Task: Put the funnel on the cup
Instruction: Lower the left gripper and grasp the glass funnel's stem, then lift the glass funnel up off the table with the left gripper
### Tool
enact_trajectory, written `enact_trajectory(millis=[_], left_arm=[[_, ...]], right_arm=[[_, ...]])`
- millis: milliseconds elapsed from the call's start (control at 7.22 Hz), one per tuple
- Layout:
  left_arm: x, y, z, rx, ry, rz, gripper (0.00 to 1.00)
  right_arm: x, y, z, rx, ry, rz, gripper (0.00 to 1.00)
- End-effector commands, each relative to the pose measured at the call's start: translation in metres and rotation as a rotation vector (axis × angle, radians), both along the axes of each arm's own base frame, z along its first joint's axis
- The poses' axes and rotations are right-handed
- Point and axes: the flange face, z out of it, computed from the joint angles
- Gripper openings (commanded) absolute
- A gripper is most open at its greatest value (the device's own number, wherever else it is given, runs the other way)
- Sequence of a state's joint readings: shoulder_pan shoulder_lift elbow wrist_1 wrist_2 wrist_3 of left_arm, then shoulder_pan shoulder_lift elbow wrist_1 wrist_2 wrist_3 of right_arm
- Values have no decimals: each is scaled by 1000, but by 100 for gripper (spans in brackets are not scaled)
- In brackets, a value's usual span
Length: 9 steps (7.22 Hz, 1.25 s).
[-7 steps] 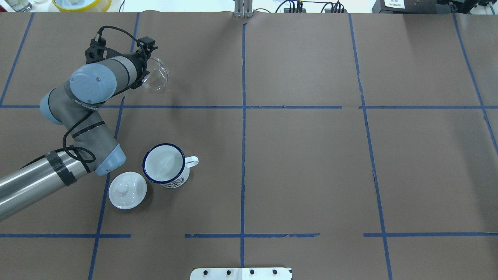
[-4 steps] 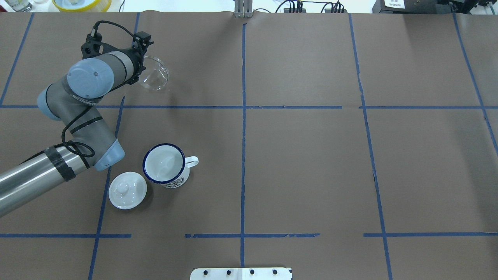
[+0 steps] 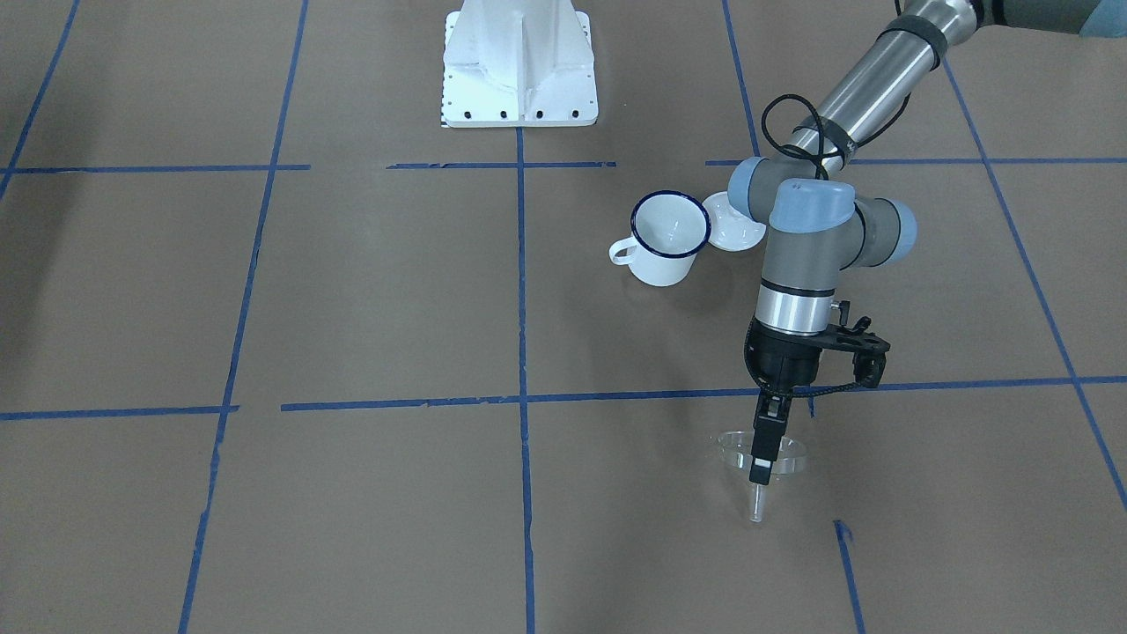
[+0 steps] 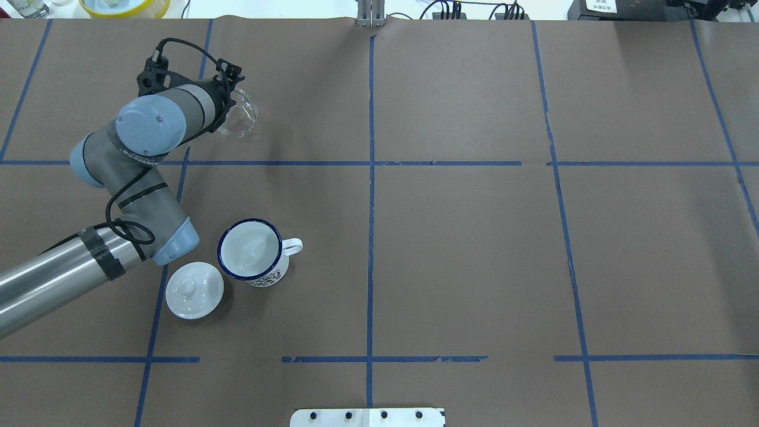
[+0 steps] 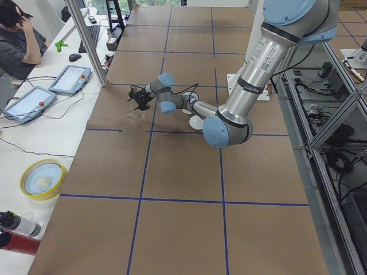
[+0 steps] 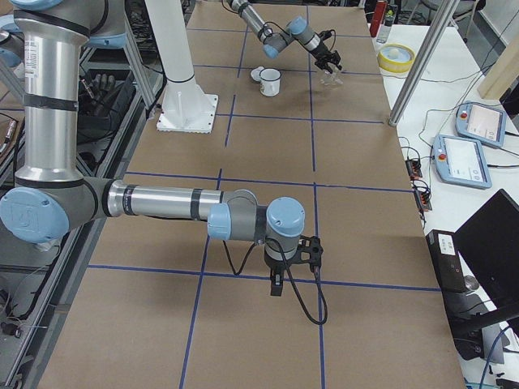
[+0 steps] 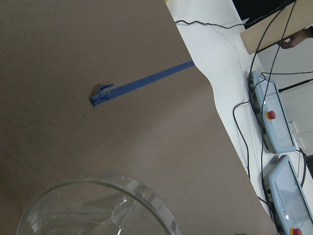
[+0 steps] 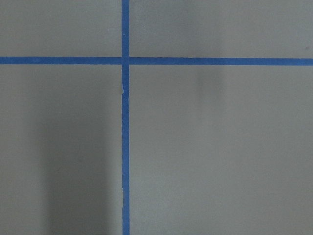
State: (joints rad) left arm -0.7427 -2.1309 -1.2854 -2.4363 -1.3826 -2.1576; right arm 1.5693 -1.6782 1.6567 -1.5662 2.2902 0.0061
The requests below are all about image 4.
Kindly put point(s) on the black desktop box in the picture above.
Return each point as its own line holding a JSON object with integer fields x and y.
{"x": 653, "y": 11}

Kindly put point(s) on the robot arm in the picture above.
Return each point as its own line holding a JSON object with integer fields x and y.
{"x": 143, "y": 217}

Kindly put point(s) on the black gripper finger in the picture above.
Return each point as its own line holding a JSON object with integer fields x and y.
{"x": 229, "y": 72}

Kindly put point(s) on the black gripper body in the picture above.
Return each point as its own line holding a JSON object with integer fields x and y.
{"x": 222, "y": 95}

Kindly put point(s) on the aluminium frame post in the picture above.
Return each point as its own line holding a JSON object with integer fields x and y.
{"x": 371, "y": 13}

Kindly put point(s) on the yellow rimmed bowl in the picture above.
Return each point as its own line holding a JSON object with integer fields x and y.
{"x": 126, "y": 9}

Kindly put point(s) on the white cup lid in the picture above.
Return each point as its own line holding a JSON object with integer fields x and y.
{"x": 194, "y": 291}

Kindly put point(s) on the white enamel cup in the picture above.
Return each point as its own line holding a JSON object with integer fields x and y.
{"x": 254, "y": 252}

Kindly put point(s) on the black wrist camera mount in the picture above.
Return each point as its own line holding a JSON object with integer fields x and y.
{"x": 156, "y": 77}

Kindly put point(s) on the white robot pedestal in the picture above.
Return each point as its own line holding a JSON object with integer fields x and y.
{"x": 388, "y": 416}

